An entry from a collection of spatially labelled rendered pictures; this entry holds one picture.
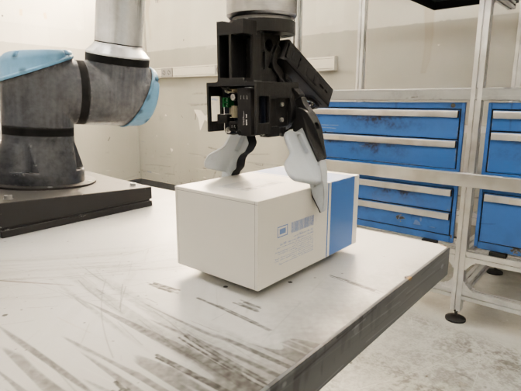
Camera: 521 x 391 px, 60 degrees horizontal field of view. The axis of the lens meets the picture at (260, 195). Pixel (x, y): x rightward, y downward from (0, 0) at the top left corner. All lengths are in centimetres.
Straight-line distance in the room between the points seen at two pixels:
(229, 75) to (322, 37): 273
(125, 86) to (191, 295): 50
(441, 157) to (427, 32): 112
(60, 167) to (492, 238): 157
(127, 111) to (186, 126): 323
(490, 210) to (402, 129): 47
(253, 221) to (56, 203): 41
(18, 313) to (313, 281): 29
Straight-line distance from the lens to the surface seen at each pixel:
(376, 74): 298
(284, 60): 50
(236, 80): 46
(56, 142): 85
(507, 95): 185
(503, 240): 193
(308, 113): 48
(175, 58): 420
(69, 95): 85
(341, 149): 212
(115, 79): 87
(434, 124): 193
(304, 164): 47
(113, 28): 88
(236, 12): 49
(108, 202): 80
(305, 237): 49
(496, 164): 189
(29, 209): 74
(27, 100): 84
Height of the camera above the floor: 90
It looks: 12 degrees down
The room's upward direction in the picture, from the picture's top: straight up
